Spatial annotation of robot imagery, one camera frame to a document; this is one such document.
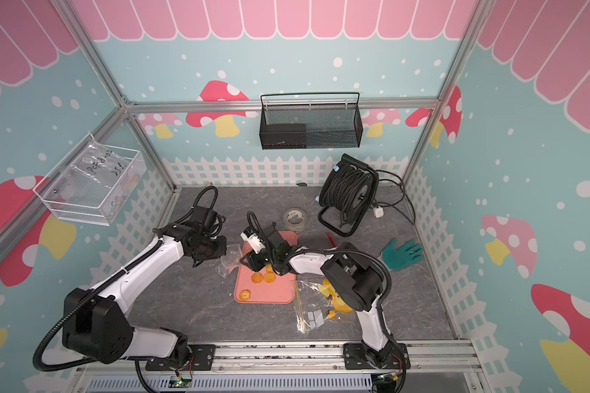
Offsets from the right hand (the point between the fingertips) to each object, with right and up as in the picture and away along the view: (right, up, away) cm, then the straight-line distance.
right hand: (244, 257), depth 88 cm
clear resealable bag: (-6, -2, +3) cm, 7 cm away
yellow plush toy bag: (+26, -16, -3) cm, 31 cm away
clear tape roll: (+17, +13, +20) cm, 29 cm away
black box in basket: (+14, +45, +3) cm, 47 cm away
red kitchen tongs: (+33, +5, +11) cm, 36 cm away
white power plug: (+54, +17, +18) cm, 60 cm away
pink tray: (+13, -12, -1) cm, 18 cm away
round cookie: (+1, -13, -2) cm, 13 cm away
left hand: (-7, +1, -4) cm, 8 cm away
